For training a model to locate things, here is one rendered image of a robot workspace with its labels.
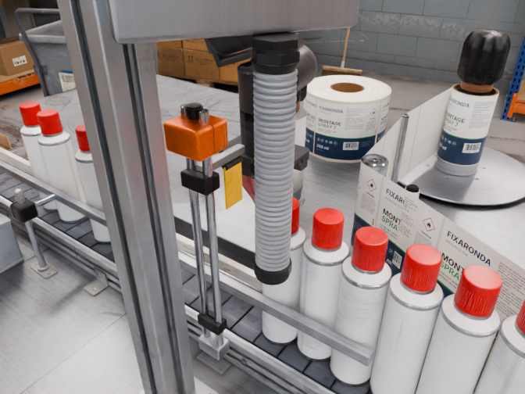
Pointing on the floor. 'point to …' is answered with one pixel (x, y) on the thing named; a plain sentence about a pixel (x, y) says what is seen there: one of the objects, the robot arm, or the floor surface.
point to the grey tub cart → (51, 52)
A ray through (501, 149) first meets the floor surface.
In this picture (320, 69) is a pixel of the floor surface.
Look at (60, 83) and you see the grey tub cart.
